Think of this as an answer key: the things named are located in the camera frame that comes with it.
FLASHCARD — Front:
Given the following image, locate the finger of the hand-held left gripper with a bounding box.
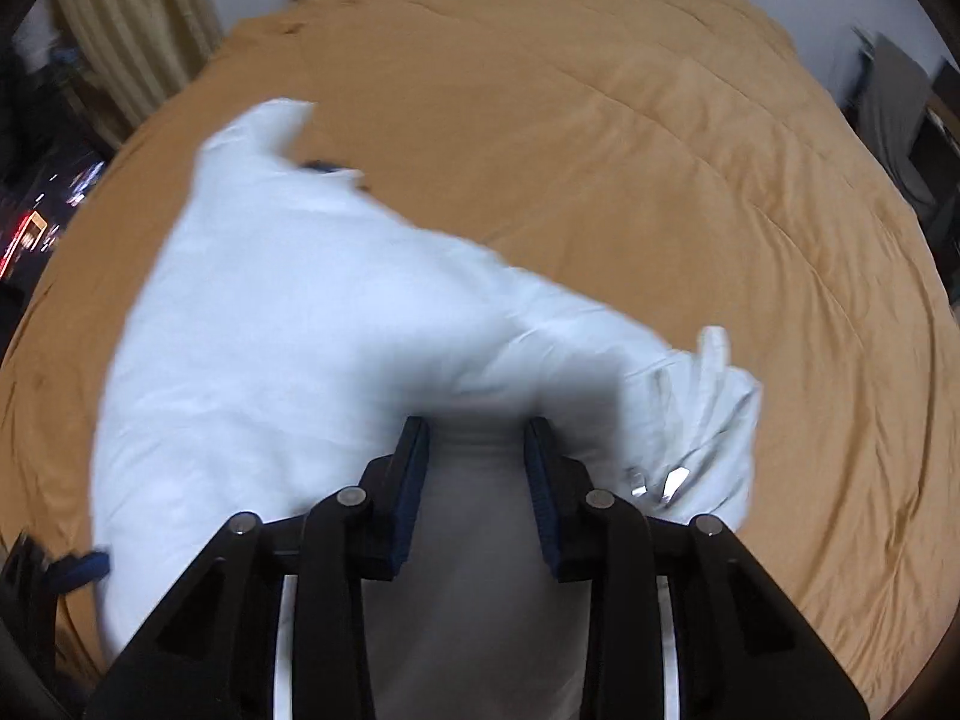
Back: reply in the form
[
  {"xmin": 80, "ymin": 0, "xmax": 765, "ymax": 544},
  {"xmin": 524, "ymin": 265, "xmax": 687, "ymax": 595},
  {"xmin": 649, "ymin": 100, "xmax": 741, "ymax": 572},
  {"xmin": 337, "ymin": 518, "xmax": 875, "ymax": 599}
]
[{"xmin": 43, "ymin": 550, "xmax": 112, "ymax": 595}]

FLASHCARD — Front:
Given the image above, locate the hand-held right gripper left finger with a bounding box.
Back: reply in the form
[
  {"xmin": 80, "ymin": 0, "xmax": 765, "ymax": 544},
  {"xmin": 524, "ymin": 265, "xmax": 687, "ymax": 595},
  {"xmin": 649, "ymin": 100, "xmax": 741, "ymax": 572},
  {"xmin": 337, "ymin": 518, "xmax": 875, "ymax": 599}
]
[{"xmin": 82, "ymin": 416, "xmax": 433, "ymax": 720}]

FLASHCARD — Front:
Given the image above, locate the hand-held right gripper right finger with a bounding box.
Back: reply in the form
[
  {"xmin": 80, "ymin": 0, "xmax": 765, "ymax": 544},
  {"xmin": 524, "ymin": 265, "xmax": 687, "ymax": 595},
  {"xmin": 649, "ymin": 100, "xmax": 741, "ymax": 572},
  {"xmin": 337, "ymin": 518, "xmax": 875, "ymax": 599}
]
[{"xmin": 523, "ymin": 417, "xmax": 871, "ymax": 720}]

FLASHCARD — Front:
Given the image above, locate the white puffer jacket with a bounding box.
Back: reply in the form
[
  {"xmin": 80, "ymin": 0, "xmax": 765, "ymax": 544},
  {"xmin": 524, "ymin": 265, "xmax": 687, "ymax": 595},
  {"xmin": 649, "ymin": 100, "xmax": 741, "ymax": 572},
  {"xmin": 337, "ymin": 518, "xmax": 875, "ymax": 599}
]
[{"xmin": 88, "ymin": 96, "xmax": 764, "ymax": 720}]

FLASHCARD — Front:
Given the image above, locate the brown bed blanket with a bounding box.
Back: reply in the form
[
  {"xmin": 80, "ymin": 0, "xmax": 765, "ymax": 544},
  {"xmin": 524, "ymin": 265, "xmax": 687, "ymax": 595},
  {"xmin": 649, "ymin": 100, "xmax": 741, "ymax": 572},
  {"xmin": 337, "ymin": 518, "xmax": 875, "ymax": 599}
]
[{"xmin": 0, "ymin": 0, "xmax": 955, "ymax": 710}]

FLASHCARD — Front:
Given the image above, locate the window with city lights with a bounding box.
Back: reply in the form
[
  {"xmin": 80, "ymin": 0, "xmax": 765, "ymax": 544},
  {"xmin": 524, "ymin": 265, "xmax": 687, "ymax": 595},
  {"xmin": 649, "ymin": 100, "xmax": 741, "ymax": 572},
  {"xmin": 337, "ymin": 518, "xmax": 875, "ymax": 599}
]
[{"xmin": 0, "ymin": 154, "xmax": 107, "ymax": 287}]

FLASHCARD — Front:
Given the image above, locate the beige striped curtain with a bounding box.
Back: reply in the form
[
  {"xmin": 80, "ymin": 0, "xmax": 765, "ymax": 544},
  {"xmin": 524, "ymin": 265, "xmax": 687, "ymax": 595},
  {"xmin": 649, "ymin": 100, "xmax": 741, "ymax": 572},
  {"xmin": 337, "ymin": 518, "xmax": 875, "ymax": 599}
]
[{"xmin": 49, "ymin": 0, "xmax": 224, "ymax": 147}]

